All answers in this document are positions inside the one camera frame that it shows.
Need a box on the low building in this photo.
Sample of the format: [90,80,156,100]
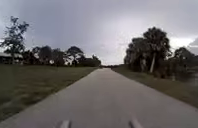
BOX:
[0,51,24,65]

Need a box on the grey paved road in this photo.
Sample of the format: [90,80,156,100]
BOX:
[0,67,198,128]

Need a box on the row of trees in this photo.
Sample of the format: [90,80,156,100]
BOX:
[0,15,102,68]
[123,26,198,79]

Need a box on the grass verge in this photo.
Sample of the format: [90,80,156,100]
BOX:
[111,65,198,114]

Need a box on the robot's own part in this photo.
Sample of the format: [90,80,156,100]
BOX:
[129,118,143,128]
[59,119,71,128]

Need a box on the grass field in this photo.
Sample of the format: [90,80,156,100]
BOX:
[0,64,99,128]

